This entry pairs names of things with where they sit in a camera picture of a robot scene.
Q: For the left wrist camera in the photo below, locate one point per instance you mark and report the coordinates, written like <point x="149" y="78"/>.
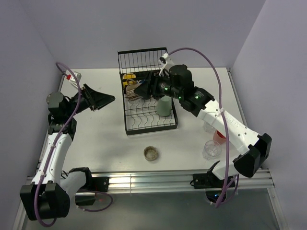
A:
<point x="73" y="81"/>

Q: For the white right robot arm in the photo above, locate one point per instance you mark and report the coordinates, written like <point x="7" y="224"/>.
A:
<point x="253" y="148"/>

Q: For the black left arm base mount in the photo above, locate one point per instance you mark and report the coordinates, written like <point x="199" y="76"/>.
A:
<point x="86" y="196"/>

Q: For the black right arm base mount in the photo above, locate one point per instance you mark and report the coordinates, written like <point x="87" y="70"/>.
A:
<point x="207" y="181"/>

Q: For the yellow ceramic mug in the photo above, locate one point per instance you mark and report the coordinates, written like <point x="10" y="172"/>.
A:
<point x="128" y="79"/>

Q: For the clear glass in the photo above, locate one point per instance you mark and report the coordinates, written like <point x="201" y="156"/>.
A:
<point x="134" y="101"/>
<point x="208" y="128"/>
<point x="211" y="150"/>

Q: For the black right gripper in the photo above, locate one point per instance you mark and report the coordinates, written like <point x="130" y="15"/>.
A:
<point x="155" y="79"/>

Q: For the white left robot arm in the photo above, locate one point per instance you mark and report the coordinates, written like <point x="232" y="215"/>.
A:
<point x="49" y="196"/>

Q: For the green plastic cup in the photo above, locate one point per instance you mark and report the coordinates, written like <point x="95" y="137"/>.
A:
<point x="164" y="106"/>

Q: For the aluminium frame rail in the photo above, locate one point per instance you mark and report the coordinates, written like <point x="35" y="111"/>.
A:
<point x="172" y="181"/>

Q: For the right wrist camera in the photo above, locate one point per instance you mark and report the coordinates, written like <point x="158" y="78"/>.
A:
<point x="166" y="63"/>

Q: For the small brown glass jar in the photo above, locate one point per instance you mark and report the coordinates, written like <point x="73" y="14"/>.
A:
<point x="150" y="153"/>

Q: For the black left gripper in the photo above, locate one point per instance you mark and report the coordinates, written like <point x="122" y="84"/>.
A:
<point x="94" y="99"/>

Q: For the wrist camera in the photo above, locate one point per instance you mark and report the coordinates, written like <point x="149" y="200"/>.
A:
<point x="73" y="81"/>
<point x="166" y="63"/>

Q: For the black metal mug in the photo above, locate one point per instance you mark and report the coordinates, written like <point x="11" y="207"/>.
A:
<point x="129" y="91"/>

